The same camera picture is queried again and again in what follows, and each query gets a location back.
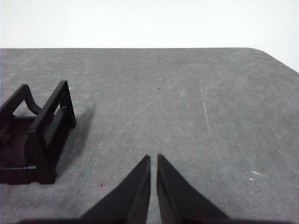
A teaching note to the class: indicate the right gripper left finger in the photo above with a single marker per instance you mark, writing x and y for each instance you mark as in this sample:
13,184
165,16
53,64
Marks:
130,198

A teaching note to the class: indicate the black plastic dish rack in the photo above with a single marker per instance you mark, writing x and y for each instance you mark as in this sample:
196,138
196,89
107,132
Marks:
46,151

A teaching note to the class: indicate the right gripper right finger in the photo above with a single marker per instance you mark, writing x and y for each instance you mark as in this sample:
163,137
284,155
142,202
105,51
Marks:
177,198

